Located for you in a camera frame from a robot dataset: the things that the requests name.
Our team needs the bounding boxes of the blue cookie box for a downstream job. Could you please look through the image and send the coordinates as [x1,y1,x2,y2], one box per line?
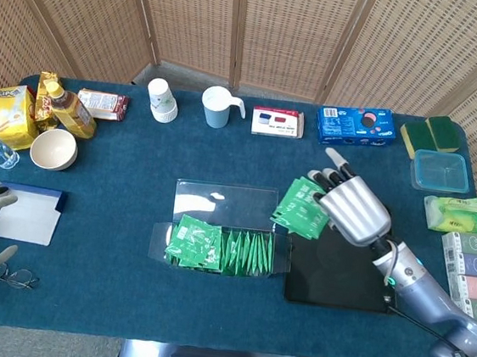
[313,102,399,152]

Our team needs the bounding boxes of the yellow snack packet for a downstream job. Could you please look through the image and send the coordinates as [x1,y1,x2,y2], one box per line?
[32,70,70,134]

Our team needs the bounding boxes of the blue tablecloth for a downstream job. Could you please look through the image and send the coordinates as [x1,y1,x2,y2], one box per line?
[0,70,477,357]

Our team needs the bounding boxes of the black rectangular tray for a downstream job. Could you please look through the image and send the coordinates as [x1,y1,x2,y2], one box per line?
[281,217,405,315]

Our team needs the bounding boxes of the beige bowl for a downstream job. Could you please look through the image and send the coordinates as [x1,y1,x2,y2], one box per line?
[28,126,81,174]

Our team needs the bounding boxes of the white box red-blue print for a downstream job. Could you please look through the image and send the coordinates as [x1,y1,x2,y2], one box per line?
[250,105,307,141]

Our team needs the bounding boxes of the transparent plastic tea box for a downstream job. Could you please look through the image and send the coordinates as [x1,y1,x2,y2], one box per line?
[147,176,299,282]

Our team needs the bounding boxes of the blue tissue pack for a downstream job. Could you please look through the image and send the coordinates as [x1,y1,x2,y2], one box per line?
[443,250,477,279]

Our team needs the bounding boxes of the stack of white paper cups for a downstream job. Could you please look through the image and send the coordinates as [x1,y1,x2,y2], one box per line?
[144,76,182,125]

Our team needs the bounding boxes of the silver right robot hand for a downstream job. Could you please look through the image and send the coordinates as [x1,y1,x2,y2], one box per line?
[302,145,400,250]

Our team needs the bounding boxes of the pink tissue pack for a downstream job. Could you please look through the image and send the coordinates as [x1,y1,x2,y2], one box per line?
[446,271,477,304]

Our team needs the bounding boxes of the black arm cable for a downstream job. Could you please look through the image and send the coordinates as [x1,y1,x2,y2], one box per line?
[375,241,477,357]

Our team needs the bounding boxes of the blue-lidded clear food container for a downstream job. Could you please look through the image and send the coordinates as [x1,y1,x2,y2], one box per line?
[407,148,474,196]

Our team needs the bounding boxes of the yellow-label tea bottle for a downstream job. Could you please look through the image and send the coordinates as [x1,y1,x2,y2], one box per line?
[37,79,103,142]

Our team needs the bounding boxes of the wire-frame eyeglasses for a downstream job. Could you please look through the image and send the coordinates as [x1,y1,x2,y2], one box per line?
[0,262,42,292]

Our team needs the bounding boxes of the grey-green tissue pack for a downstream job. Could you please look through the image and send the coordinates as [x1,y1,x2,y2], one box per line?
[440,229,477,257]

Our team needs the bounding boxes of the green tea bag sachet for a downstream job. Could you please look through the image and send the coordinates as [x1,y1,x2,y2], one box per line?
[164,212,225,268]
[244,230,258,275]
[250,231,264,276]
[163,238,223,272]
[261,231,276,276]
[237,228,254,276]
[230,228,246,276]
[220,229,238,276]
[290,175,328,197]
[255,231,270,276]
[273,182,334,243]
[268,203,288,231]

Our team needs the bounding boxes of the brown-white biscuit pack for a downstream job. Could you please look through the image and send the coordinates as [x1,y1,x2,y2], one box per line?
[75,87,132,124]

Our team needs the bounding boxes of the green wet wipes pack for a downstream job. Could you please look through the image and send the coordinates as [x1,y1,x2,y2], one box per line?
[420,192,477,237]

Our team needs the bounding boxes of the white and blue folder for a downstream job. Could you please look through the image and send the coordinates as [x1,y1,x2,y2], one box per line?
[0,181,70,248]

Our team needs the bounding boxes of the light blue handled mug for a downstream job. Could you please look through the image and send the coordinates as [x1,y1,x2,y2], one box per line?
[198,84,250,132]

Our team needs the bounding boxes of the yellow-green sponge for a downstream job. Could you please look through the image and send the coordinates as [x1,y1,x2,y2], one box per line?
[422,114,464,155]
[396,120,441,163]

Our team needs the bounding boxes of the yellow tea carton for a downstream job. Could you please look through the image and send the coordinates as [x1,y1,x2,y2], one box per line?
[0,82,44,153]

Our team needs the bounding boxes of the woven rattan folding screen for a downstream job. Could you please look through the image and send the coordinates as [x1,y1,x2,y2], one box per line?
[0,0,477,232]

